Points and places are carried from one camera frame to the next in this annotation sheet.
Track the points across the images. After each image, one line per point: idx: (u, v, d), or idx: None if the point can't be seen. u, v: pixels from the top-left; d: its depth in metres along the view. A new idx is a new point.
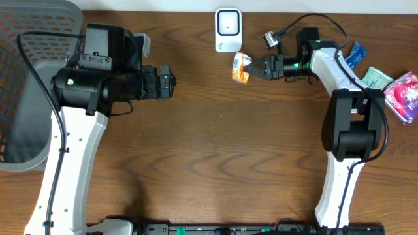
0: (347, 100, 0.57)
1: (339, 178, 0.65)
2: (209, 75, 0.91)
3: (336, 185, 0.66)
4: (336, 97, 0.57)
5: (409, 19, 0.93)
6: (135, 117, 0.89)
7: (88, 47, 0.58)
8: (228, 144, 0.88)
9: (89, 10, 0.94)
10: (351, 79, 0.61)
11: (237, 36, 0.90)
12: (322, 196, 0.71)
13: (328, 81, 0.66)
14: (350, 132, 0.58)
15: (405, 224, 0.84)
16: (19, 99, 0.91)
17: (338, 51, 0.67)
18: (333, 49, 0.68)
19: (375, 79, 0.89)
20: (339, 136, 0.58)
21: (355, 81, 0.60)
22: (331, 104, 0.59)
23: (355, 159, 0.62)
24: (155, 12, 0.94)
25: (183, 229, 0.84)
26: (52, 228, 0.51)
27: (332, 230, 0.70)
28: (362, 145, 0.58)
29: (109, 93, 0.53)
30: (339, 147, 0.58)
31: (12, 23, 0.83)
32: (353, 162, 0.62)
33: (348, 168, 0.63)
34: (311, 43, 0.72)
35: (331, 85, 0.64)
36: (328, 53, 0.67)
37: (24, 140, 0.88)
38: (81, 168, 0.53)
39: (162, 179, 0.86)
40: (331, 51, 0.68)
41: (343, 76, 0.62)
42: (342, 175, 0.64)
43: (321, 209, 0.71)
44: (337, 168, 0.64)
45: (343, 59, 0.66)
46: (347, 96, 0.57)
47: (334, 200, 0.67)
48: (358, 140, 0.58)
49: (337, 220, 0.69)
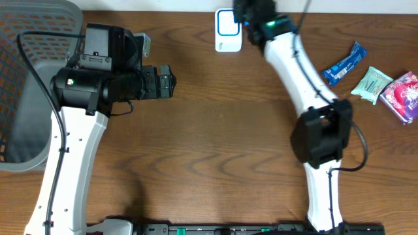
0: (315, 119, 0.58)
1: (322, 183, 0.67)
2: (209, 75, 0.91)
3: (321, 188, 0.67)
4: (304, 120, 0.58)
5: (409, 18, 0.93)
6: (135, 117, 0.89)
7: (88, 47, 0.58)
8: (228, 144, 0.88)
9: (89, 10, 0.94)
10: (317, 91, 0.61)
11: (237, 36, 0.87)
12: (312, 200, 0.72)
13: (292, 84, 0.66)
14: (321, 143, 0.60)
15: (406, 224, 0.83)
16: (19, 99, 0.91)
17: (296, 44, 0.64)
18: (290, 41, 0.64)
19: (375, 79, 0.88)
20: (312, 148, 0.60)
21: (321, 94, 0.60)
22: (301, 123, 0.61)
23: (332, 164, 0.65)
24: (156, 13, 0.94)
25: (183, 229, 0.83)
26: (52, 228, 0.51)
27: (330, 231, 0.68)
28: (334, 149, 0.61)
29: (109, 93, 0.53)
30: (314, 158, 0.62)
31: (12, 23, 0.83)
32: (330, 167, 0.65)
33: (327, 172, 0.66)
34: (262, 27, 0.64)
35: (295, 92, 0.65)
36: (287, 48, 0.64)
37: (24, 140, 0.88)
38: (81, 168, 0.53)
39: (162, 179, 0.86)
40: (288, 44, 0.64)
41: (308, 86, 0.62)
42: (322, 179, 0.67)
43: (315, 210, 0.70)
44: (317, 173, 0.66)
45: (300, 53, 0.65)
46: (315, 116, 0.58)
47: (322, 203, 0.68)
48: (330, 147, 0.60)
49: (332, 220, 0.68)
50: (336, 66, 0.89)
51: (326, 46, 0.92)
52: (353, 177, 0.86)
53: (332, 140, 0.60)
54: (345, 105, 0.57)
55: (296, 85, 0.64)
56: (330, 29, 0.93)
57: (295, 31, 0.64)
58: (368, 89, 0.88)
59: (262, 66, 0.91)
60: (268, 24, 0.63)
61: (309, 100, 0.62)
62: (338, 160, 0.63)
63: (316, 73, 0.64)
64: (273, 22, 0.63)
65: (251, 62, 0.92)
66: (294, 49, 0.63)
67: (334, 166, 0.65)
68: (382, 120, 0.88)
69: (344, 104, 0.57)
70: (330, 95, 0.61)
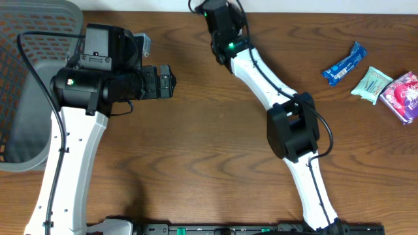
0: (282, 113, 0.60)
1: (304, 177, 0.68)
2: (209, 75, 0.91)
3: (305, 183, 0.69)
4: (271, 115, 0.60)
5: (409, 19, 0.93)
6: (135, 117, 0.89)
7: (88, 47, 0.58)
8: (228, 144, 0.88)
9: (89, 10, 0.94)
10: (277, 90, 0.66)
11: None
12: (303, 198, 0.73)
13: (258, 91, 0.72)
14: (293, 136, 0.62)
15: (406, 224, 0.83)
16: (19, 99, 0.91)
17: (255, 57, 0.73)
18: (249, 55, 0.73)
19: (375, 79, 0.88)
20: (285, 142, 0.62)
21: (281, 91, 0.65)
22: (269, 120, 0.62)
23: (310, 155, 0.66)
24: (156, 13, 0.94)
25: (183, 229, 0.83)
26: (52, 228, 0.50)
27: (328, 229, 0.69)
28: (307, 140, 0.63)
29: (109, 93, 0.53)
30: (290, 151, 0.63)
31: (12, 23, 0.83)
32: (308, 158, 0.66)
33: (306, 164, 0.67)
34: (225, 51, 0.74)
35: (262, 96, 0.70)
36: (246, 62, 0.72)
37: (24, 140, 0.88)
38: (80, 168, 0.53)
39: (162, 179, 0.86)
40: (247, 58, 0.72)
41: (270, 87, 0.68)
42: (305, 173, 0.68)
43: (308, 209, 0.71)
44: (298, 168, 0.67)
45: (260, 63, 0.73)
46: (280, 109, 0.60)
47: (311, 198, 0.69)
48: (302, 138, 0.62)
49: (326, 217, 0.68)
50: (336, 66, 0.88)
51: (326, 46, 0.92)
52: (353, 177, 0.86)
53: (304, 132, 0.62)
54: (305, 96, 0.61)
55: (261, 91, 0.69)
56: (330, 29, 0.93)
57: (252, 47, 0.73)
58: (368, 89, 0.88)
59: None
60: (229, 46, 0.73)
61: (273, 98, 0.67)
62: (315, 151, 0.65)
63: (275, 77, 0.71)
64: (232, 44, 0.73)
65: None
66: (253, 60, 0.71)
67: (312, 156, 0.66)
68: (382, 120, 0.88)
69: (304, 96, 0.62)
70: (292, 92, 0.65)
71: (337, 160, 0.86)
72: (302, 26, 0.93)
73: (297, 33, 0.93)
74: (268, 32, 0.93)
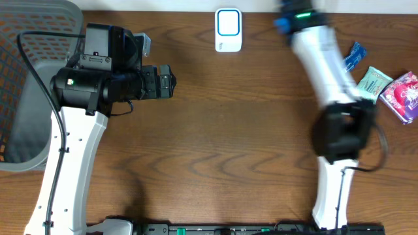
0: (337, 113, 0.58)
1: (333, 179, 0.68)
2: (209, 75, 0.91)
3: (332, 185, 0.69)
4: (328, 113, 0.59)
5: (410, 18, 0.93)
6: (135, 117, 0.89)
7: (88, 47, 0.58)
8: (228, 143, 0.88)
9: (89, 9, 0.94)
10: (343, 86, 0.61)
11: (237, 36, 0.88)
12: (320, 197, 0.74)
13: (326, 81, 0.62)
14: (341, 138, 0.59)
15: (405, 224, 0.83)
16: (19, 99, 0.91)
17: (328, 39, 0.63)
18: (324, 36, 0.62)
19: (375, 79, 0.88)
20: (330, 142, 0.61)
21: (347, 90, 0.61)
22: (324, 118, 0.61)
23: (347, 162, 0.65)
24: (156, 12, 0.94)
25: (183, 229, 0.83)
26: (52, 228, 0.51)
27: (332, 230, 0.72)
28: (351, 147, 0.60)
29: (110, 93, 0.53)
30: (330, 151, 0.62)
31: (12, 23, 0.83)
32: (345, 166, 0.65)
33: (341, 170, 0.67)
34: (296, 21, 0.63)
35: (334, 89, 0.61)
36: (319, 44, 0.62)
37: (24, 140, 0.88)
38: (80, 168, 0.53)
39: (162, 179, 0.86)
40: (321, 39, 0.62)
41: (334, 79, 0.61)
42: (334, 175, 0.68)
43: (319, 209, 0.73)
44: (330, 170, 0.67)
45: (333, 49, 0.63)
46: (338, 109, 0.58)
47: (330, 200, 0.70)
48: (347, 144, 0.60)
49: (336, 220, 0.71)
50: None
51: None
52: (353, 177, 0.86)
53: (351, 136, 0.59)
54: (368, 105, 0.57)
55: (323, 82, 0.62)
56: None
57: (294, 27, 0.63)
58: (368, 89, 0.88)
59: (262, 66, 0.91)
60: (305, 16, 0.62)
61: (334, 93, 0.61)
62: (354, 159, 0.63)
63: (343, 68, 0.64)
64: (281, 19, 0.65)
65: (251, 61, 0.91)
66: (322, 44, 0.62)
67: (349, 165, 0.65)
68: (382, 120, 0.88)
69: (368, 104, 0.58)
70: (356, 95, 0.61)
71: None
72: None
73: None
74: (268, 32, 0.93)
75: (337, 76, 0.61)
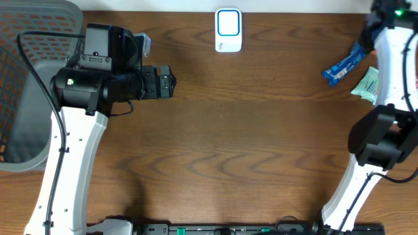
0: (389, 117, 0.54)
1: (356, 182, 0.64)
2: (209, 75, 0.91)
3: (353, 187, 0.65)
4: (377, 112, 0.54)
5: None
6: (135, 117, 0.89)
7: (88, 47, 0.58)
8: (228, 143, 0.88)
9: (89, 10, 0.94)
10: (405, 94, 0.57)
11: (237, 36, 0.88)
12: (334, 196, 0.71)
13: (389, 82, 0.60)
14: (380, 141, 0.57)
15: (405, 224, 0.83)
16: (19, 99, 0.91)
17: (411, 43, 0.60)
18: (404, 37, 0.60)
19: (375, 79, 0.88)
20: (368, 142, 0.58)
21: (407, 98, 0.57)
22: (370, 116, 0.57)
23: (375, 168, 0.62)
24: (156, 12, 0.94)
25: (183, 229, 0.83)
26: (52, 228, 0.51)
27: (334, 230, 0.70)
28: (388, 154, 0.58)
29: (110, 93, 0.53)
30: (364, 151, 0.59)
31: (12, 23, 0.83)
32: (371, 170, 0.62)
33: (367, 174, 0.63)
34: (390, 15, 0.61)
35: (392, 92, 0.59)
36: (397, 42, 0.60)
37: (24, 140, 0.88)
38: (81, 168, 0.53)
39: (162, 179, 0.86)
40: (403, 39, 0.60)
41: (401, 84, 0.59)
42: (360, 178, 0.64)
43: (329, 207, 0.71)
44: (357, 171, 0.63)
45: (411, 54, 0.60)
46: (392, 112, 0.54)
47: (344, 200, 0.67)
48: (385, 150, 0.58)
49: (342, 222, 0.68)
50: (336, 66, 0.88)
51: (326, 46, 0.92)
52: None
53: (390, 144, 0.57)
54: None
55: (386, 82, 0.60)
56: (330, 29, 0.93)
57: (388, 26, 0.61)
58: (369, 89, 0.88)
59: (262, 66, 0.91)
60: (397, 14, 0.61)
61: (392, 97, 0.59)
62: (385, 168, 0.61)
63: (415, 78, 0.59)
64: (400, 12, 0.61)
65: (251, 62, 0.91)
66: (407, 46, 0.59)
67: (376, 171, 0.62)
68: None
69: None
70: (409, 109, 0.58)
71: (337, 160, 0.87)
72: (303, 25, 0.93)
73: (297, 33, 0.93)
74: (268, 32, 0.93)
75: (404, 81, 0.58)
